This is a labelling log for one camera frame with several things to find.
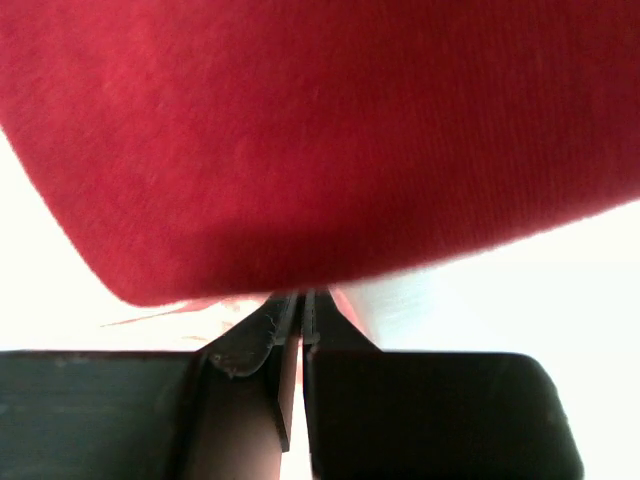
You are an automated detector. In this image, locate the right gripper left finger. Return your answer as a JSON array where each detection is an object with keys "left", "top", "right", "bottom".
[{"left": 1, "top": 295, "right": 299, "bottom": 479}]

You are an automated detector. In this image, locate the pink polo shirt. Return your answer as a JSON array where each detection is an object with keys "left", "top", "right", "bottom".
[{"left": 76, "top": 290, "right": 359, "bottom": 396}]

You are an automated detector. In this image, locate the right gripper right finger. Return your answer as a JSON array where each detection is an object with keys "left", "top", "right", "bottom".
[{"left": 302, "top": 292, "right": 584, "bottom": 480}]

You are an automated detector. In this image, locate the folded red t shirt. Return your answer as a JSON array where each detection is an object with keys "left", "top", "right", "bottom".
[{"left": 1, "top": 1, "right": 639, "bottom": 306}]

